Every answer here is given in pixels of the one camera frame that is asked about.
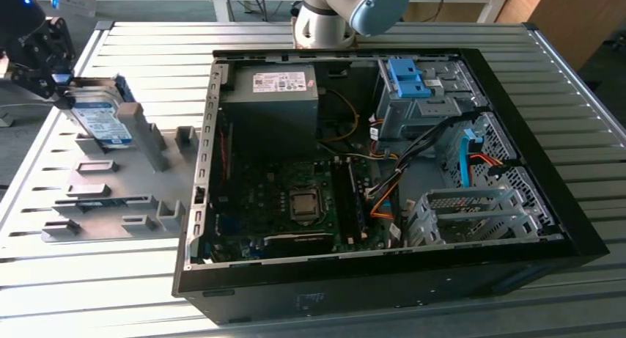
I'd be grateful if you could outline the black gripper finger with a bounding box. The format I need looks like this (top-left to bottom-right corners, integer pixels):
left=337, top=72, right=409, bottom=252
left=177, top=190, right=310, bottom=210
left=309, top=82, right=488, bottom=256
left=8, top=59, right=75, bottom=110
left=19, top=18, right=78, bottom=75

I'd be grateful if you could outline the hard disk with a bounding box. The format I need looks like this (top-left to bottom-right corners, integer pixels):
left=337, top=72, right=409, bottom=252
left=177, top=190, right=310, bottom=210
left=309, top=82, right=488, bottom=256
left=48, top=73, right=138, bottom=150

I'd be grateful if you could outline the blue wire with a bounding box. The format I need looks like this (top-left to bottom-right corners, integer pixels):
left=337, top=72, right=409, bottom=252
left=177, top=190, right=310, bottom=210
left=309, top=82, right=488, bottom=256
left=458, top=128, right=485, bottom=189

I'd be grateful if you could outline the orange red power wire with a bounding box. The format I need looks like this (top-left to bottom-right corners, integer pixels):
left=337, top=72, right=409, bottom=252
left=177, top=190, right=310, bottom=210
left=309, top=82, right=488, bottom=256
left=468, top=153, right=508, bottom=177

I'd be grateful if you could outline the metal disk bay cage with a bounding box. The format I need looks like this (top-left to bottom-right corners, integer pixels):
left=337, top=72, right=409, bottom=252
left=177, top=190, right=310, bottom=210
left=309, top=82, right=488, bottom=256
left=405, top=186, right=544, bottom=248

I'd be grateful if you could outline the grey parts rack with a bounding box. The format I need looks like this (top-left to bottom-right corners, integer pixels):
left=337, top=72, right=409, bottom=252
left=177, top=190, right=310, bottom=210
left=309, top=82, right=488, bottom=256
left=42, top=102, right=205, bottom=243

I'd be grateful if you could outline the green RAM stick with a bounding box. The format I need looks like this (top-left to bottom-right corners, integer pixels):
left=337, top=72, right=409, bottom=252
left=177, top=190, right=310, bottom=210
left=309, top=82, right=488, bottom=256
left=72, top=198, right=133, bottom=210

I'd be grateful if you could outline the grey power supply unit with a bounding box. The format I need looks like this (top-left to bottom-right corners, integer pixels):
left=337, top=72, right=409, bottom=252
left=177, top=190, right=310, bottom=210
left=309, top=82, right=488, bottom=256
left=218, top=65, right=322, bottom=148

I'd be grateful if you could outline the green motherboard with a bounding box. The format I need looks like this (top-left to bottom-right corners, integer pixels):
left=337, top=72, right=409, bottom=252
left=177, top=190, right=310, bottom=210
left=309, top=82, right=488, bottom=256
left=210, top=158, right=393, bottom=262

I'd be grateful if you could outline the CPU socket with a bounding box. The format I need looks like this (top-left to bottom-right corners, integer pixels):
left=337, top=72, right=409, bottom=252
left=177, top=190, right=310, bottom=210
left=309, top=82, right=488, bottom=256
left=287, top=184, right=325, bottom=224

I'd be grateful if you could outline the silver CPU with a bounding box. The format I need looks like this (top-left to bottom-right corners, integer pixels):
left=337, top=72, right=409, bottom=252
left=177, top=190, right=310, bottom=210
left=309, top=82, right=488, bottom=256
left=293, top=194, right=317, bottom=213

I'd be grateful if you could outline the black graphics card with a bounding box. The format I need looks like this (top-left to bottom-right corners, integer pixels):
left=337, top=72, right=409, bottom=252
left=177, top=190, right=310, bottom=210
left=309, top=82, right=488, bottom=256
left=262, top=230, right=337, bottom=257

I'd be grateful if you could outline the blue plastic latch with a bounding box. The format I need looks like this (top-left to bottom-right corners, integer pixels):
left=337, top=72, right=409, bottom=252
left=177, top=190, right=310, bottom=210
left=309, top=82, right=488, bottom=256
left=387, top=58, right=436, bottom=100

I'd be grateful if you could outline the black RAM stick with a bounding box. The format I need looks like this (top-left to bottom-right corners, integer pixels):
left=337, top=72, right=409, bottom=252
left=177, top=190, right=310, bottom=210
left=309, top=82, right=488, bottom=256
left=345, top=155, right=369, bottom=242

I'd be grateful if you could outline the grey metal drive cage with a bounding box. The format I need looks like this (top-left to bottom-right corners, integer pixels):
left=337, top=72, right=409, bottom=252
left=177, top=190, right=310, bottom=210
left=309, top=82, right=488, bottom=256
left=374, top=57, right=490, bottom=143

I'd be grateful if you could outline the black PC case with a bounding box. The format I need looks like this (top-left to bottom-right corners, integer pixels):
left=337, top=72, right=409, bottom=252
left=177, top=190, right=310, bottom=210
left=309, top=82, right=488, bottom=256
left=171, top=47, right=610, bottom=326

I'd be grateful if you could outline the wooden cabinet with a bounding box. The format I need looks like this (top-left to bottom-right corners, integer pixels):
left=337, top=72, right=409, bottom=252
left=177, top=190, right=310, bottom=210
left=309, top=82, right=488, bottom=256
left=498, top=0, right=626, bottom=72

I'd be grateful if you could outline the white floor cable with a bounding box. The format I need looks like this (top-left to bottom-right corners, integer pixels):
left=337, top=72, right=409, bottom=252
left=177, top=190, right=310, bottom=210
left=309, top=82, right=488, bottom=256
left=0, top=102, right=50, bottom=111

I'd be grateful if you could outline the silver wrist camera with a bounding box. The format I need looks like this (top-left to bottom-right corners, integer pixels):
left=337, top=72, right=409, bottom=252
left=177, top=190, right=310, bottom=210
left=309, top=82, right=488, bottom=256
left=47, top=0, right=98, bottom=19

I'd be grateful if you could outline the thin yellow wire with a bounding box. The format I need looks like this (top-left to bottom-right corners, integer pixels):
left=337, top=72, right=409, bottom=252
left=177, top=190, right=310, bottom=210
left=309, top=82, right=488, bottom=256
left=317, top=88, right=362, bottom=150

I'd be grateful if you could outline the grey yellow wire bundle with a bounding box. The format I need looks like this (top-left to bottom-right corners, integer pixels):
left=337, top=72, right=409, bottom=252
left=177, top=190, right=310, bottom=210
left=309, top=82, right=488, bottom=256
left=317, top=142, right=401, bottom=162

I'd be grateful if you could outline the black cable bundle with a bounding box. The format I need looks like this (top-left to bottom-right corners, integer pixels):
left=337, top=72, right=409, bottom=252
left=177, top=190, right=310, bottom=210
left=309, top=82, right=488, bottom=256
left=365, top=111, right=478, bottom=203

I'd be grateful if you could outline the orange wire bundle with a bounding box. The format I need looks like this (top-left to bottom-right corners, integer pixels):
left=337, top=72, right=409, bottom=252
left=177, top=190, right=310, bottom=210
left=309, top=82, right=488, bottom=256
left=369, top=189, right=398, bottom=221

